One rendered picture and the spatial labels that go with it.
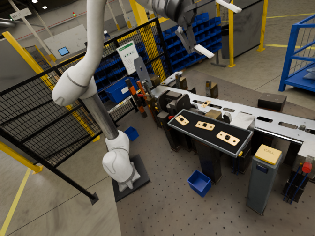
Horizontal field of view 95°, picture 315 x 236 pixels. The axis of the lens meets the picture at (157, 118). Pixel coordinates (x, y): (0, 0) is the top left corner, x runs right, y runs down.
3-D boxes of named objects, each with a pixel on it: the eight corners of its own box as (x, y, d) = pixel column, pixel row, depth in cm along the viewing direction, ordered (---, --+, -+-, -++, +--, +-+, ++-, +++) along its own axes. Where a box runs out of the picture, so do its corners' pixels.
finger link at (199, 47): (194, 46, 51) (193, 47, 51) (211, 56, 49) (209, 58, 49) (198, 44, 52) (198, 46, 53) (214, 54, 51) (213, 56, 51)
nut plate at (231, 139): (240, 140, 58) (240, 138, 57) (234, 146, 56) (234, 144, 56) (221, 131, 64) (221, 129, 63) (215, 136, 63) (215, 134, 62)
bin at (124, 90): (138, 88, 162) (133, 77, 155) (116, 103, 150) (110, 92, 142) (131, 86, 174) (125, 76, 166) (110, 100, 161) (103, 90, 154)
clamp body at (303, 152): (303, 189, 76) (330, 146, 55) (296, 208, 72) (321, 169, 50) (285, 181, 81) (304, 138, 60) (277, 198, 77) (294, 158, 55)
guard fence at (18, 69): (99, 135, 303) (12, 30, 185) (100, 138, 292) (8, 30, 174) (36, 168, 284) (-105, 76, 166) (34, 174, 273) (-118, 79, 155)
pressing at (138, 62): (152, 85, 162) (141, 55, 142) (145, 91, 158) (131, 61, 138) (152, 85, 162) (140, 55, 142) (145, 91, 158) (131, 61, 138)
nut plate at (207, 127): (215, 125, 68) (214, 123, 67) (212, 130, 66) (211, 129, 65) (198, 121, 73) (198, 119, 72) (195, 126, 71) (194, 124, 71)
